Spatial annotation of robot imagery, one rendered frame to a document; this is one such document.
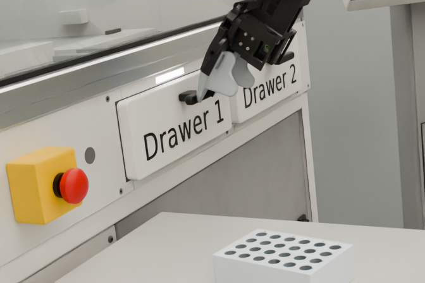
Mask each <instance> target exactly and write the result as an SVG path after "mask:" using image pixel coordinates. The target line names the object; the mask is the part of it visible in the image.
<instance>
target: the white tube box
mask: <svg viewBox="0 0 425 283"><path fill-rule="evenodd" d="M212 260H213V266H214V276H215V282H216V283H350V282H351V281H353V280H354V279H355V278H356V274H355V258H354V245H353V244H347V243H341V242H336V241H329V240H325V239H318V238H311V237H307V236H299V235H295V234H288V233H284V232H277V231H270V230H265V229H256V230H254V231H252V232H251V233H249V234H247V235H246V236H244V237H242V238H240V239H239V240H237V241H235V242H234V243H232V244H230V245H228V246H227V247H225V248H223V249H222V250H219V251H218V252H216V253H215V254H213V255H212Z"/></svg>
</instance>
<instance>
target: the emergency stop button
mask: <svg viewBox="0 0 425 283"><path fill-rule="evenodd" d="M59 188H60V192H61V196H62V198H63V200H64V201H66V202H67V203H70V204H78V203H80V202H81V201H82V200H83V199H84V198H85V197H86V195H87V192H88V189H89V181H88V178H87V176H86V174H85V173H84V172H83V170H81V169H79V168H70V169H68V170H67V171H65V173H64V174H63V176H62V178H61V181H60V184H59Z"/></svg>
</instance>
